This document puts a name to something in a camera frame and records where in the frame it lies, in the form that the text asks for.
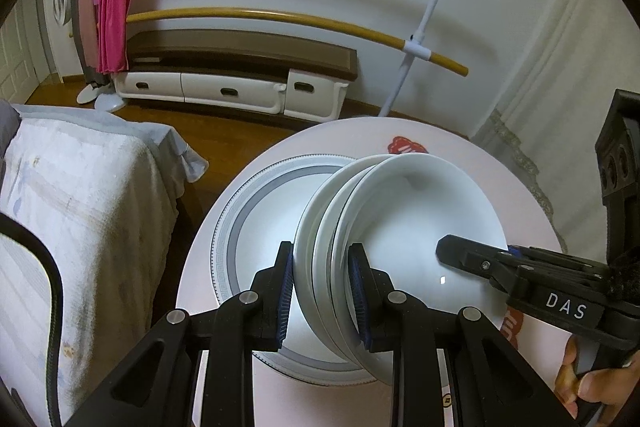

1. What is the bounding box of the pink hanging cloth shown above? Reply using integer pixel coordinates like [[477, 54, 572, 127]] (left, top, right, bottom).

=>
[[93, 0, 141, 75]]

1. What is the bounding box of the person's right hand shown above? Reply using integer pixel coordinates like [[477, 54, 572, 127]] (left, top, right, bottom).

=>
[[554, 337, 640, 408]]

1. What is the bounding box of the brown and white cabinet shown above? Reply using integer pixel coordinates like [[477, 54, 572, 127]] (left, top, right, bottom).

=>
[[112, 29, 358, 124]]

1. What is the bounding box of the white standing fan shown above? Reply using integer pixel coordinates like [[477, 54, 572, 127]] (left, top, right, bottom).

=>
[[52, 0, 128, 112]]

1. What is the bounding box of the wooden barre rail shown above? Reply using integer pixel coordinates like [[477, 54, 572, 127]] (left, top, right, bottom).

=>
[[125, 8, 470, 78]]

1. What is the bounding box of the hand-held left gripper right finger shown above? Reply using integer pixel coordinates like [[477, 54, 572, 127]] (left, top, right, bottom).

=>
[[348, 243, 576, 427]]

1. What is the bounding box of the white bowl grey band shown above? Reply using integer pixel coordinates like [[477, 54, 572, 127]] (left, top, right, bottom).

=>
[[311, 155, 401, 378], [292, 155, 396, 368], [331, 155, 509, 385]]

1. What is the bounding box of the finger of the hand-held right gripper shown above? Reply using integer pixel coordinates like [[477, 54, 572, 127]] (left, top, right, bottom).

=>
[[506, 244, 611, 282], [435, 234, 523, 294]]

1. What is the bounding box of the bed with white blanket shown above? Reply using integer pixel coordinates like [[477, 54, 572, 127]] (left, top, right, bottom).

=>
[[0, 102, 208, 427]]

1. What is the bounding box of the white barre post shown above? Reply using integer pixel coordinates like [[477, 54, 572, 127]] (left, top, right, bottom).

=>
[[377, 0, 466, 118]]

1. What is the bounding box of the cream pleated curtain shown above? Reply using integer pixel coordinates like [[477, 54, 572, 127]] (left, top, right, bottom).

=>
[[470, 0, 640, 258]]

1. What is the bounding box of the grey pillow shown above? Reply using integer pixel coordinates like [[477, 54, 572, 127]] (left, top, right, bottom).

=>
[[0, 99, 21, 168]]

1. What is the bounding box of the black cable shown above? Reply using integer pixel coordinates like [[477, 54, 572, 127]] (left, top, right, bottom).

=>
[[0, 213, 63, 427]]

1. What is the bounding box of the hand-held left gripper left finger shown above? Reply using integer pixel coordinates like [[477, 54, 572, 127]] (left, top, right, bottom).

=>
[[65, 242, 294, 427]]

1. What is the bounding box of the brown grey hanging cloth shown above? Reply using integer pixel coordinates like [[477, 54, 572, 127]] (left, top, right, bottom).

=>
[[70, 0, 108, 85]]

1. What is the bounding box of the white panel door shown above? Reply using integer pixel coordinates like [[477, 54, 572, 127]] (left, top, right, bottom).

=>
[[0, 2, 41, 102]]

